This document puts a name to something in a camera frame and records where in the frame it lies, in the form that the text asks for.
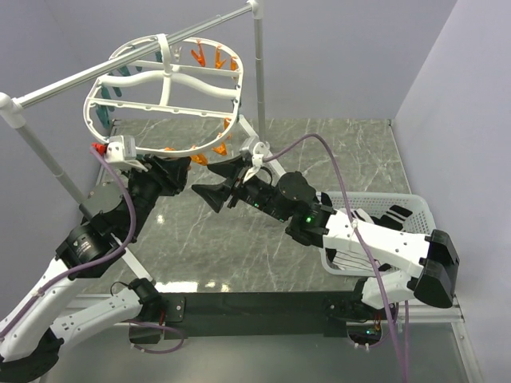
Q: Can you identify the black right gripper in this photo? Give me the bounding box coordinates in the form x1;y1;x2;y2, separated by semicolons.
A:
191;155;291;223

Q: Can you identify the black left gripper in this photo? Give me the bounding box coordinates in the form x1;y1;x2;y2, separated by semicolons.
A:
123;152;192;239

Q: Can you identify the orange clothespin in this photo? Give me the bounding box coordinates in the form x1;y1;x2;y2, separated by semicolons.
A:
190;153;208;166
191;39;207;67
212;142;228;156

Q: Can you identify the white round clip hanger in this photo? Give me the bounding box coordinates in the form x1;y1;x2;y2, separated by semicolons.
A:
83;34;244;157

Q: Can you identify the black and white striped sock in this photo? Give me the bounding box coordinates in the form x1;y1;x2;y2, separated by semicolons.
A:
326;249;374;275

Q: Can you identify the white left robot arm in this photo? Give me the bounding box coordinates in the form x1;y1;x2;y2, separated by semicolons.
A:
1;155;191;382

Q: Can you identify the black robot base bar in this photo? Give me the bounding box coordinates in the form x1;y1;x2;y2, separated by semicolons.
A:
127;290;384;346

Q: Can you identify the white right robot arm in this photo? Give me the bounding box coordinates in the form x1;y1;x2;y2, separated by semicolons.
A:
192;156;460;318

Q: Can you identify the teal clothespin left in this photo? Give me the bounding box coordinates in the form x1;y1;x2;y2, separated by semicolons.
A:
95;87;115;131

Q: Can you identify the clear clothespin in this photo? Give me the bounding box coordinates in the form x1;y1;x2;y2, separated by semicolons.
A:
172;46;182;62

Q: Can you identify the white metal drying rack stand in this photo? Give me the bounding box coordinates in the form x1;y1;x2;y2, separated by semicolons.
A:
0;0;289;282

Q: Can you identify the white plastic laundry basket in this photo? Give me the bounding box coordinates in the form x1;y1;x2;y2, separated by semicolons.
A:
319;191;436;277

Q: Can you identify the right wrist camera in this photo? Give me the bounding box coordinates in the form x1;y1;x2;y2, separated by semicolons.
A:
239;136;270;183

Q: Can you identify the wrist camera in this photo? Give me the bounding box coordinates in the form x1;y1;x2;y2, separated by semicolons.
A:
239;136;270;183
92;136;148;172

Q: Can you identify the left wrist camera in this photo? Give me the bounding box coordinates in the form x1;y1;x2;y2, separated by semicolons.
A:
92;136;148;172

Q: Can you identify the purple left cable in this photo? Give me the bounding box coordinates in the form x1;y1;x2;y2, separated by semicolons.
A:
0;147;188;356

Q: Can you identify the purple cable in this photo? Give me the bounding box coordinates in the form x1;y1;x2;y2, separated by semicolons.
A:
261;133;412;383
0;147;188;356

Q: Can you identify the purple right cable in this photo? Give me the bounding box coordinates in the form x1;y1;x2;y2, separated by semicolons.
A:
261;133;412;383

